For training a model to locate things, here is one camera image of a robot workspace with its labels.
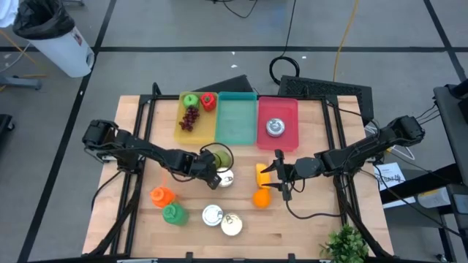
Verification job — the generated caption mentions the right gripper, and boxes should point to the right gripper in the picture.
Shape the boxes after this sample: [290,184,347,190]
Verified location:
[260,148,325,202]

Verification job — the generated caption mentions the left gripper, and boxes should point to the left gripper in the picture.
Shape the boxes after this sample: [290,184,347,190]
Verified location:
[182,149,223,191]

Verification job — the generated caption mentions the olive label tin can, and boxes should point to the olive label tin can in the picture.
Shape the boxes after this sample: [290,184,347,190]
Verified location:
[265,117,287,139]
[201,204,224,228]
[216,167,235,188]

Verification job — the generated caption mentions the yellow toy fruit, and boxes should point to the yellow toy fruit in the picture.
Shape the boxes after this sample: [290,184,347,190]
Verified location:
[254,163,273,191]

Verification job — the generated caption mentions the olive green toy pear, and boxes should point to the olive green toy pear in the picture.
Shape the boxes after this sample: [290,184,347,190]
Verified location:
[213,150,233,169]

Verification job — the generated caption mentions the orange toy fruit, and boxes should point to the orange toy fruit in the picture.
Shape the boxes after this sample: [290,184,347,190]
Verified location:
[252,188,273,210]

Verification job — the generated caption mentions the blue pink label tin can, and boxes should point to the blue pink label tin can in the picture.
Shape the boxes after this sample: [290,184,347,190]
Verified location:
[220,213,244,237]

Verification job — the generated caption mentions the green plastic bottle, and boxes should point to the green plastic bottle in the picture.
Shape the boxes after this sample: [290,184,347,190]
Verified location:
[162,202,190,227]

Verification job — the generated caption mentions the orange plastic bottle with strap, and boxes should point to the orange plastic bottle with strap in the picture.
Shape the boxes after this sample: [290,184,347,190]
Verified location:
[149,171,177,210]

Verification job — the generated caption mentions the red plastic tray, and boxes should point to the red plastic tray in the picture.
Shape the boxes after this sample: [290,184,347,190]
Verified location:
[256,96,301,153]

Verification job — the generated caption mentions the dark red toy grapes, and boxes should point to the dark red toy grapes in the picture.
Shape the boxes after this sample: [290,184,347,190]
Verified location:
[178,105,202,133]

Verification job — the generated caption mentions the red toy bell pepper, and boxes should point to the red toy bell pepper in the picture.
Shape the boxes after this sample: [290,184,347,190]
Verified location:
[200,92,218,113]

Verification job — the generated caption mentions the green toy apple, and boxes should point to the green toy apple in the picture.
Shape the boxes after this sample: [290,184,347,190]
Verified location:
[182,94,201,110]

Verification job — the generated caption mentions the yellow plastic tray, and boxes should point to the yellow plastic tray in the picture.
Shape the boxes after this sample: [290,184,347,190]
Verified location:
[173,91,219,146]

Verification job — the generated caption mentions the teal plastic tray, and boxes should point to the teal plastic tray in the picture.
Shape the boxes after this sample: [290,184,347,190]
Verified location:
[214,91,259,147]

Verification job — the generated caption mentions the small green potted plant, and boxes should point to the small green potted plant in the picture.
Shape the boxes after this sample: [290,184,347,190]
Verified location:
[319,224,370,263]

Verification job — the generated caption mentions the black flat panel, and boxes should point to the black flat panel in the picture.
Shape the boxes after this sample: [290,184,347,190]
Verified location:
[191,74,254,94]

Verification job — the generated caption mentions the white printed paper sheet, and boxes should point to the white printed paper sheet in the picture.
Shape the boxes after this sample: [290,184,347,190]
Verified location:
[373,162,417,210]

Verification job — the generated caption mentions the light grey device box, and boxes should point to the light grey device box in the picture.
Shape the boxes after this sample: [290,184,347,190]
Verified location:
[416,186,453,210]

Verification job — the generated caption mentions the black equipment cart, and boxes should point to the black equipment cart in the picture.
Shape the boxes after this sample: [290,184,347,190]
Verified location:
[379,78,468,263]

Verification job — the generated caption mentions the white trash bin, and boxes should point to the white trash bin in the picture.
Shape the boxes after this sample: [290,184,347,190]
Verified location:
[27,24,96,79]

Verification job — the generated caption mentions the grey stand foot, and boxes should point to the grey stand foot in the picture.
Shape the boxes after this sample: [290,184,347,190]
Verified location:
[0,75,42,91]

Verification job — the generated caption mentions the black floor object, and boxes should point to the black floor object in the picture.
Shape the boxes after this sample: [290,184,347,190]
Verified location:
[0,113,16,148]

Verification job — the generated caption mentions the black bin liner bag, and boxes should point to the black bin liner bag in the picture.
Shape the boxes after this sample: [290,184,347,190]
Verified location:
[12,0,76,41]

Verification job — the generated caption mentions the white cloth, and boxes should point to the white cloth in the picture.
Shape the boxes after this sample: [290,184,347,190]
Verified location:
[0,0,20,29]

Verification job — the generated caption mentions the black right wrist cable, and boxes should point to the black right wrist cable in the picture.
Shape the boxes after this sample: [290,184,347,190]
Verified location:
[283,178,344,221]

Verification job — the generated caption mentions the black metal rig frame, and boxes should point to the black metal rig frame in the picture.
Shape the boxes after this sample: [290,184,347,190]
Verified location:
[83,82,395,261]

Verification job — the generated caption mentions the white cables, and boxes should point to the white cables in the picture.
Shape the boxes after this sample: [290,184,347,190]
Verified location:
[363,123,417,161]

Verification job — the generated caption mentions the black power cable with coil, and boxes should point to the black power cable with coil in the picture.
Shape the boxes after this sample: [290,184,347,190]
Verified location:
[268,0,302,86]

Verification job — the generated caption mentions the yellow power cable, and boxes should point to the yellow power cable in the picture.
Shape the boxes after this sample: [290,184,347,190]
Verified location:
[331,0,362,83]

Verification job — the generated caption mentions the orange floor cable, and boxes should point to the orange floor cable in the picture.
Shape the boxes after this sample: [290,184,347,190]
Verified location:
[0,28,48,92]

